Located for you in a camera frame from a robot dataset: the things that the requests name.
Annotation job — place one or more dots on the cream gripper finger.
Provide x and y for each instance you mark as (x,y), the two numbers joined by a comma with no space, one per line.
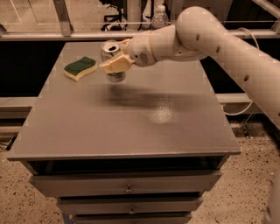
(124,45)
(116,64)

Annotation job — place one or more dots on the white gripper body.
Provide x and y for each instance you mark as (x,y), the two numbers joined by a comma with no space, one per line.
(139,50)

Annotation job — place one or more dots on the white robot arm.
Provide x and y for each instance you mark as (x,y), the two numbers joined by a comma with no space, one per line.
(196,33)

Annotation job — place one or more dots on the green yellow sponge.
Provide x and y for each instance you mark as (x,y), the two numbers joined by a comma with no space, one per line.
(80,68)

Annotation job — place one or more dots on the clear plastic water bottle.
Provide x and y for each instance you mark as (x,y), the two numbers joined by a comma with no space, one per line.
(160,18)

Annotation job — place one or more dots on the black office chair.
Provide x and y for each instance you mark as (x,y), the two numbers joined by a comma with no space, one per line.
(113,22)

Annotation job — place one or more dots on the grey drawer cabinet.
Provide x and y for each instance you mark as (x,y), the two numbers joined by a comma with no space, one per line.
(162,118)

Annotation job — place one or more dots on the top grey drawer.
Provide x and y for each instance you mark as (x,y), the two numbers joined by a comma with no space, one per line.
(126,183)

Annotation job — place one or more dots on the grey drawer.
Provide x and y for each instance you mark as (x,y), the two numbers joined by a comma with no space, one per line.
(126,183)
(144,218)
(133,205)

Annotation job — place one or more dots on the middle grey drawer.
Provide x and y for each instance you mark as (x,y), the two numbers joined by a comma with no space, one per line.
(133,205)

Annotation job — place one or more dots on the bottom grey drawer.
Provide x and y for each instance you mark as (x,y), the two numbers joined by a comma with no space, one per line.
(144,218)

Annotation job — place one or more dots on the metal window rail frame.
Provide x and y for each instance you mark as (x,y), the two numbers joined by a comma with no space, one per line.
(28,20)

